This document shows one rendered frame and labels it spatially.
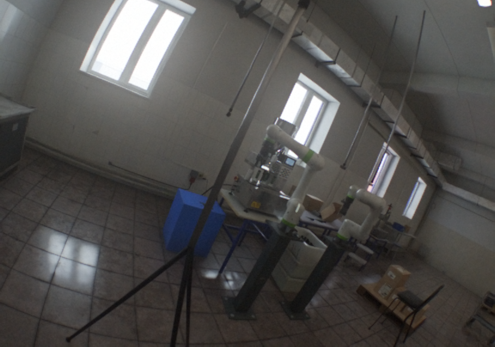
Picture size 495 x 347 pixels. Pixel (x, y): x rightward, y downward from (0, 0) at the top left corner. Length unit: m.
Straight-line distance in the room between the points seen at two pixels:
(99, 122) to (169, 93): 1.17
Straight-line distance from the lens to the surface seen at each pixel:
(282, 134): 1.79
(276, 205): 2.67
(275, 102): 4.25
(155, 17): 4.26
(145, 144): 3.74
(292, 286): 2.96
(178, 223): 2.51
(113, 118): 3.72
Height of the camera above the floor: 1.46
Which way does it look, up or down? 5 degrees down
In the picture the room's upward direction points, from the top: 25 degrees clockwise
